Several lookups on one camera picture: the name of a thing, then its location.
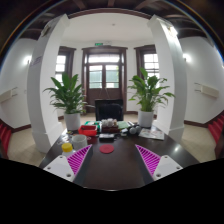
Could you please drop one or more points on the right potted green plant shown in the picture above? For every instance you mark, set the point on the right potted green plant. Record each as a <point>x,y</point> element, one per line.
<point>150,91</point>

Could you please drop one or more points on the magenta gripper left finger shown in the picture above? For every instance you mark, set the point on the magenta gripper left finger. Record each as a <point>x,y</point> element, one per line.
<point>73,167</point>

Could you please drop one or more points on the right white pillar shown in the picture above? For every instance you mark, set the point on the right white pillar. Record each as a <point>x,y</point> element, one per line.
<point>170,119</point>

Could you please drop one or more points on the potted green plant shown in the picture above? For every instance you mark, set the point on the potted green plant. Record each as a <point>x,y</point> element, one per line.
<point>150,91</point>
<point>69,96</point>

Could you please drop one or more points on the dark wooden double door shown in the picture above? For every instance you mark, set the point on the dark wooden double door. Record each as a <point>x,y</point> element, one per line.
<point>104,74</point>

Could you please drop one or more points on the tray with white cups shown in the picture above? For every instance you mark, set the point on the tray with white cups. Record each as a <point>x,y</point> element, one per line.
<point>109,126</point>

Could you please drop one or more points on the right wall radiator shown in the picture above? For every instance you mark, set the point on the right wall radiator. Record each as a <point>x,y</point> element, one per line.
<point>204,89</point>

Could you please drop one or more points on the wall radiator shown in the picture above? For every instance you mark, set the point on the wall radiator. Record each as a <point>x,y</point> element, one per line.
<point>204,89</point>
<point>8,94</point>

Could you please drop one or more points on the yellow-capped plastic bottle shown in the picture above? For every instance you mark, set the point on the yellow-capped plastic bottle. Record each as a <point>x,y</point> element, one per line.
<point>67,149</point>

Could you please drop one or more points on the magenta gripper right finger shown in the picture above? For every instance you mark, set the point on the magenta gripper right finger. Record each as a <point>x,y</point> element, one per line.
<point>157,166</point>

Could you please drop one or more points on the right wooden window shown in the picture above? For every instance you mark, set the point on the right wooden window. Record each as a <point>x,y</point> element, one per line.
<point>147,58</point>

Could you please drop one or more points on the red round coaster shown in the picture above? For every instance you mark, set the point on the red round coaster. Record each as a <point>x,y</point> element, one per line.
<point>106,148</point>

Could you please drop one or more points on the left white pillar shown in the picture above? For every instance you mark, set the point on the left white pillar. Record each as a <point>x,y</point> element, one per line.
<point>43,116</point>

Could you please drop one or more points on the white ceramic mug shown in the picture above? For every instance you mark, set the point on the white ceramic mug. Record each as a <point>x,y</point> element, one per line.
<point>79,141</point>

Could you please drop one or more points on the black chair back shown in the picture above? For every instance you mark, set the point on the black chair back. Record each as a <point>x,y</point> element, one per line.
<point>109,108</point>

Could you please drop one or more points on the grey round objects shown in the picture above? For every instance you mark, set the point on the grey round objects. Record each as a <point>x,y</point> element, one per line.
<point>136,129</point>

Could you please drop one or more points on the wooden window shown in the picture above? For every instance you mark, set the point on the wooden window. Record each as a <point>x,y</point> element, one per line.
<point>147,58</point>
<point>64,62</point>

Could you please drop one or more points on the left wooden window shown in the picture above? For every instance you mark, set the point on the left wooden window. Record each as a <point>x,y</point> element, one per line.
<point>64,62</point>

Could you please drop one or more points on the white pillar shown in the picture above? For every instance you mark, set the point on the white pillar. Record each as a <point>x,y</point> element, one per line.
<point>170,119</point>
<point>43,116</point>

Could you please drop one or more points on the black rectangular device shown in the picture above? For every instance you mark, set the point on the black rectangular device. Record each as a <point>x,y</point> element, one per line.
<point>106,136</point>

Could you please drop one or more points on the left potted green plant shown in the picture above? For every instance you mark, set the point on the left potted green plant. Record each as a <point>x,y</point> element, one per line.
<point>69,96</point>

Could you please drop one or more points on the printed paper sheet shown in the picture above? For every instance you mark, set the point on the printed paper sheet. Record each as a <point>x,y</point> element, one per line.
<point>151,134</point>

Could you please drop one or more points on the red plastic box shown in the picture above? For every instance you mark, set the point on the red plastic box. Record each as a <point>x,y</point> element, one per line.
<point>88,130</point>

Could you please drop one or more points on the left wall radiator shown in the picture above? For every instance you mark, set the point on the left wall radiator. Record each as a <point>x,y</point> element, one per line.
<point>8,94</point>

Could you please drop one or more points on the green book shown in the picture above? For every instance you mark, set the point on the green book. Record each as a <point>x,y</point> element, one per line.
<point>122,124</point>

